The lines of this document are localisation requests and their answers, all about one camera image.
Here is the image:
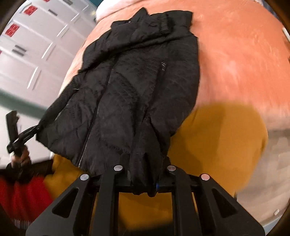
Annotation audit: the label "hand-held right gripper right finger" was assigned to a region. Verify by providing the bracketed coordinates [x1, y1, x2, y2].
[157, 165, 265, 236]

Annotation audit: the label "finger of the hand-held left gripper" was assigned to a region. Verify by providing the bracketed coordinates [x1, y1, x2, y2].
[18, 124, 44, 143]

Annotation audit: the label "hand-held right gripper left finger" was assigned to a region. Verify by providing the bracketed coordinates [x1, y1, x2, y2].
[26, 165, 132, 236]

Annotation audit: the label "black quilted jacket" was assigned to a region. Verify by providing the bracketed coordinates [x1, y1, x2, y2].
[36, 7, 201, 198]

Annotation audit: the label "person's left forearm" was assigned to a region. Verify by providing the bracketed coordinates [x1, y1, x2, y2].
[0, 159, 54, 182]

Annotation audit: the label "person's left hand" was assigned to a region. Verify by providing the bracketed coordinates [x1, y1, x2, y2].
[10, 146, 32, 170]

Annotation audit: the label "person's yellow pants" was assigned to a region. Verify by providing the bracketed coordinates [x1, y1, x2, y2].
[44, 103, 270, 229]

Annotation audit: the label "person's red top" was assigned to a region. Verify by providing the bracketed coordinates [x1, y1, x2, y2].
[0, 175, 54, 228]

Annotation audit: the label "white wardrobe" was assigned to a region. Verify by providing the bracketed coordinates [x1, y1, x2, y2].
[0, 0, 99, 108]

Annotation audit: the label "orange plush blanket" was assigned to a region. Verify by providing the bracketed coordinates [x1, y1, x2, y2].
[59, 0, 289, 138]

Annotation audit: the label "white duvet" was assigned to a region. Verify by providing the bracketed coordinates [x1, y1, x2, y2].
[95, 0, 142, 23]

